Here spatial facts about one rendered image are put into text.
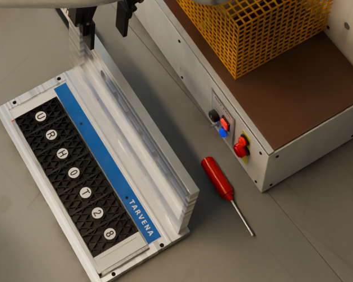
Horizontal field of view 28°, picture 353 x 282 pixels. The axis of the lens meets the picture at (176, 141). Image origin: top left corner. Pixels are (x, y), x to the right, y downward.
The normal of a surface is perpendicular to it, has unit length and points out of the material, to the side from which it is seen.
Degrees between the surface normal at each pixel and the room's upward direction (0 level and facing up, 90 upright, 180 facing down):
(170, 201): 12
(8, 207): 0
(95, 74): 78
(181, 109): 0
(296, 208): 0
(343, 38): 90
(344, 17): 90
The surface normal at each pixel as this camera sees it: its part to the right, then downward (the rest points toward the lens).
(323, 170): -0.04, -0.41
